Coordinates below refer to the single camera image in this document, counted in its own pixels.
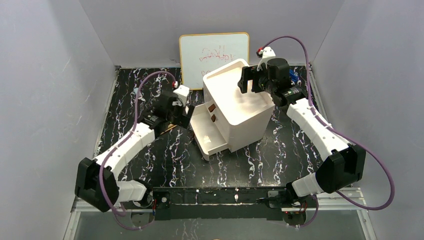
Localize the white drawer organizer box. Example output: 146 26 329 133
203 58 275 152

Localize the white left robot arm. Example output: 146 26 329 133
74 85 194 212

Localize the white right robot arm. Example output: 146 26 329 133
237 58 366 202

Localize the brown leather drawer pull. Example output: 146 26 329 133
207 104 216 113

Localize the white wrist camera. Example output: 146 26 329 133
256 46 276 68
172 85 190 106

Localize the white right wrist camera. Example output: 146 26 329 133
256 46 276 68

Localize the aluminium rail frame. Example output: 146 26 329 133
64 187 377 240

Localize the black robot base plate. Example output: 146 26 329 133
120 187 319 226

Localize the blue plastic clamp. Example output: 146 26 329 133
289 69 299 85

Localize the white bottom drawer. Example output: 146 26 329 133
189 104 229 161

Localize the yellow framed whiteboard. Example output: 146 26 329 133
179 32 250 90

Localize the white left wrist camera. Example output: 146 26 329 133
172 85 190 106

